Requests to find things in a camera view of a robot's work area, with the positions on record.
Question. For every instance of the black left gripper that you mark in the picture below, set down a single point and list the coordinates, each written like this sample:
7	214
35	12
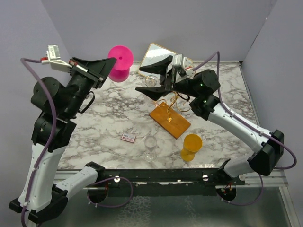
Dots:
101	68

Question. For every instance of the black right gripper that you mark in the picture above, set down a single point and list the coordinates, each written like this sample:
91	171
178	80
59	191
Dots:
166	82

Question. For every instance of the pink plastic goblet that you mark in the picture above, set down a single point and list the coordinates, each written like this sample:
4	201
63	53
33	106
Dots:
124	60

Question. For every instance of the small clear stemmed glass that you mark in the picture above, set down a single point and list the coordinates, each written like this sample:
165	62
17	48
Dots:
150	145

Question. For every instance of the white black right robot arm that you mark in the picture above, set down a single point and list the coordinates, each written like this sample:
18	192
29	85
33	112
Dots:
267	146

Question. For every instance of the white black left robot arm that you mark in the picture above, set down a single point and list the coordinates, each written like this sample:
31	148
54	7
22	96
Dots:
42	199

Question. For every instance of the wooden rack base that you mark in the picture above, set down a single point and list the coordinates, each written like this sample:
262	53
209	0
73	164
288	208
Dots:
176	127

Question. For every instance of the gold framed whiteboard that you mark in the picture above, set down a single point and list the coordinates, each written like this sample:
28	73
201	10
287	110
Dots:
155	53

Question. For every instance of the small red white box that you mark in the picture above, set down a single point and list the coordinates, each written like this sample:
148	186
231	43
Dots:
128	138

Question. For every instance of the yellow plastic goblet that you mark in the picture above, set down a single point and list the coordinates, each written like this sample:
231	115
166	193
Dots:
191	145

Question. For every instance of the gold wire wine glass rack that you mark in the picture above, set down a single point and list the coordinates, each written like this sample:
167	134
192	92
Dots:
172	103

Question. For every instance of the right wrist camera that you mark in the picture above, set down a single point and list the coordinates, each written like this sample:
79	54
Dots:
183	65

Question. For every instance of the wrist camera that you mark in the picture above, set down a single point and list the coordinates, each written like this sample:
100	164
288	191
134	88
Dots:
53	58
183	65

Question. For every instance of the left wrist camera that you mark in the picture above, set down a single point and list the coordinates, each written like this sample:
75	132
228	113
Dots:
53	58

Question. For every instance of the black mounting rail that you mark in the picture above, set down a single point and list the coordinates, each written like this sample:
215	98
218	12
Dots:
157	182

